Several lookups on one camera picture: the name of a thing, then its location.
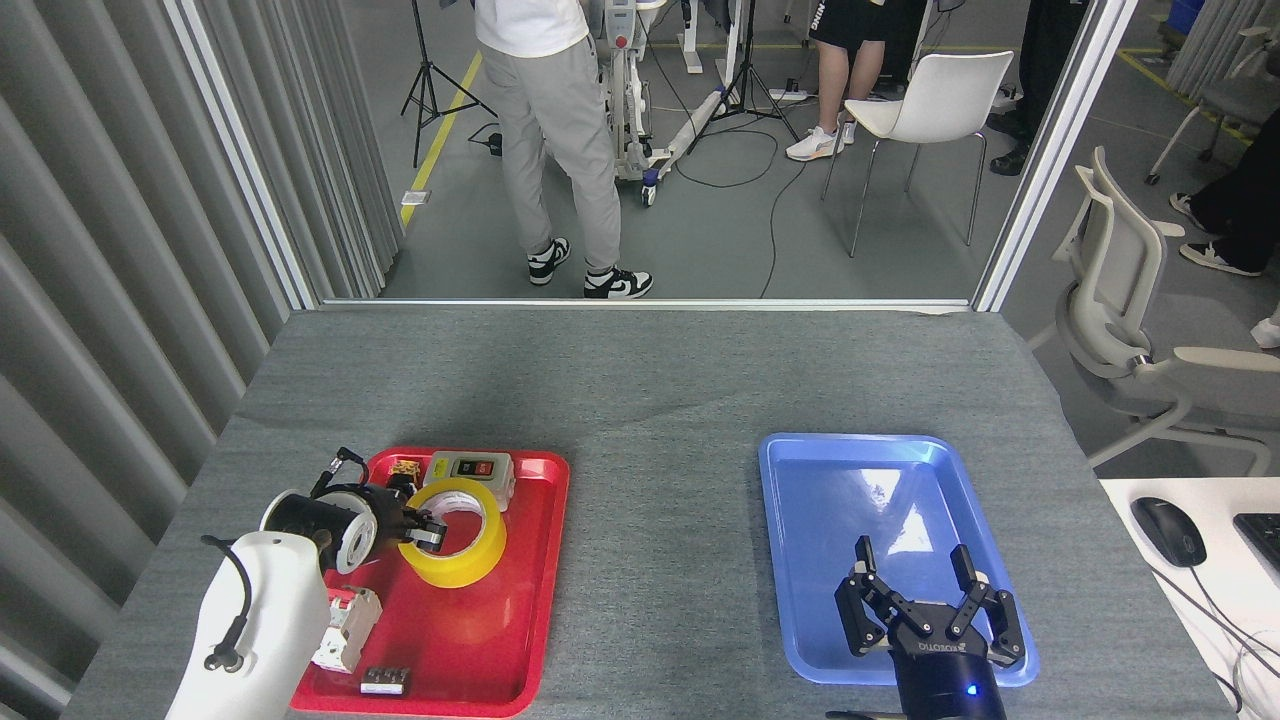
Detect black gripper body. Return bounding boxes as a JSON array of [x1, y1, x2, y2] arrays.
[[885, 604, 1007, 720], [372, 484, 415, 547]]

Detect yellow tape roll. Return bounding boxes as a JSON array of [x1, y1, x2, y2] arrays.
[[398, 477, 508, 589]]

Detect blue plastic tray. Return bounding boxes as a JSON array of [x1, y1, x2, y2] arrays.
[[757, 432, 1039, 687]]

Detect red plastic tray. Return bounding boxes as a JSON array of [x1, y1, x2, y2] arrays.
[[290, 445, 571, 718]]

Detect white circuit breaker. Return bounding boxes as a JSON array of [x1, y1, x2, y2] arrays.
[[310, 585, 383, 673]]

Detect black computer mouse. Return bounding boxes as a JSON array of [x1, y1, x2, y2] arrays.
[[1131, 497, 1208, 569]]

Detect white desk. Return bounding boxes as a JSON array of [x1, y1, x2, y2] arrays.
[[1100, 477, 1280, 720]]

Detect black keyboard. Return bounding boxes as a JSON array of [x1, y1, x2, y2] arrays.
[[1233, 513, 1280, 576]]

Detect silver crossbar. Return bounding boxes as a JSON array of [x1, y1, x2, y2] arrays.
[[318, 296, 976, 314]]

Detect grey office chair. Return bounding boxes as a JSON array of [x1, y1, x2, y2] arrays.
[[1030, 147, 1280, 478]]

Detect person in sneakers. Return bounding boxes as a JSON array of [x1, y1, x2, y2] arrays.
[[472, 0, 654, 301]]

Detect black tripod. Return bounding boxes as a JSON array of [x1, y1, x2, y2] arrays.
[[686, 0, 801, 156], [400, 0, 504, 169]]

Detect white stand on wheels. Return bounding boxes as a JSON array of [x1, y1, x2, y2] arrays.
[[595, 0, 733, 208]]

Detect seated person's legs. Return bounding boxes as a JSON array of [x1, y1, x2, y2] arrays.
[[1170, 108, 1280, 278]]

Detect white plastic chair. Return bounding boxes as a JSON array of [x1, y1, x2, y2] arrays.
[[822, 50, 1015, 259]]

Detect person with bare legs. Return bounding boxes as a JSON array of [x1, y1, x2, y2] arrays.
[[785, 0, 936, 163]]

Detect person in dark shoes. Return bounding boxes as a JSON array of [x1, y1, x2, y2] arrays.
[[985, 0, 1088, 178]]

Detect grey chair with metal legs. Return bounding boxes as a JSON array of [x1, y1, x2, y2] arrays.
[[1145, 25, 1280, 186]]

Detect white two-button switch box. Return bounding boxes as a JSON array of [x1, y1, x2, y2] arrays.
[[424, 451, 516, 512]]

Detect black mouse cable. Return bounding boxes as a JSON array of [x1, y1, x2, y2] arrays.
[[1145, 560, 1280, 681]]

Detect silver post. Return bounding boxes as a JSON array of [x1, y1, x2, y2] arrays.
[[165, 0, 321, 311], [972, 0, 1141, 313]]

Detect black floor cable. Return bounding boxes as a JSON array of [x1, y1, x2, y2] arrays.
[[675, 125, 813, 299]]

